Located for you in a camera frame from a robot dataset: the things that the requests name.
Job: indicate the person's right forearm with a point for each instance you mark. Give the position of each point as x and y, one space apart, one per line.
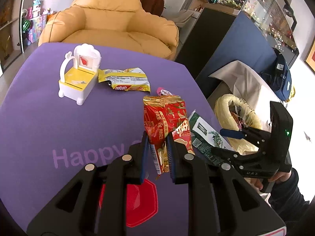
290 201

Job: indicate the brown chair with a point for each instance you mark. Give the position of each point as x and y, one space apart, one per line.
153 3

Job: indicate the watermelon pattern ball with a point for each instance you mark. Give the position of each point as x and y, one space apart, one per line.
26 26

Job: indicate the shelf unit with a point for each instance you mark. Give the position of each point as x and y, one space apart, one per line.
9 29

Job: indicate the white yellow toy chair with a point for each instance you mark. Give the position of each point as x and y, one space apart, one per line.
78 91

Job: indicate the yellow trash bag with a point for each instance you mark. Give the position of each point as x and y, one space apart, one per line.
224 108

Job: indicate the green white milk packet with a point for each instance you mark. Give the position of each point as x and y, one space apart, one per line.
204 132

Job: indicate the person's right hand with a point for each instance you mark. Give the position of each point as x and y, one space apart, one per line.
283 175

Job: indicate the colourful toy boxes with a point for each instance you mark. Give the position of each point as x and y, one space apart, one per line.
38 22

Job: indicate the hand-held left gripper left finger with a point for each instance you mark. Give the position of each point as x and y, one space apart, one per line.
145 157

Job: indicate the black cabinet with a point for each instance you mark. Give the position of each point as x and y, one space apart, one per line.
204 34

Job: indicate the white cloth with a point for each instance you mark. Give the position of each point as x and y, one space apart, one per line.
248 78

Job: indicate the yellow biscuit wrapper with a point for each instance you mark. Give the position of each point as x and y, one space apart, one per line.
128 77

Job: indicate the blue backpack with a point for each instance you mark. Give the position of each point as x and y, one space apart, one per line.
283 78

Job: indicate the black clip lamp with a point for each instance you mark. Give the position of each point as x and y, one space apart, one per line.
288 11

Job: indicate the pink small packet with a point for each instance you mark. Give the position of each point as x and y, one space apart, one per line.
163 91

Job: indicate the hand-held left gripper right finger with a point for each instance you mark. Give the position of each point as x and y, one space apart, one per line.
171 157

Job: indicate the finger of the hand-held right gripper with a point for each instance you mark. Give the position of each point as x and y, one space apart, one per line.
228 156
231 133

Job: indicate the glass display cabinet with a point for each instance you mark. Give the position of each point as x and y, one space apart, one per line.
268 9

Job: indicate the red gold snack packet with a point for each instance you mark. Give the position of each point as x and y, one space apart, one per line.
162 120

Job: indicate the wooden picture frame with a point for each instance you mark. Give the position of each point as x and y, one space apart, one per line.
310 59

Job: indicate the blue partition panel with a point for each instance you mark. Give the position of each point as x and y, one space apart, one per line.
246 49

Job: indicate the beige leather armchair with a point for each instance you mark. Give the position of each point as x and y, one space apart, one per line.
110 17

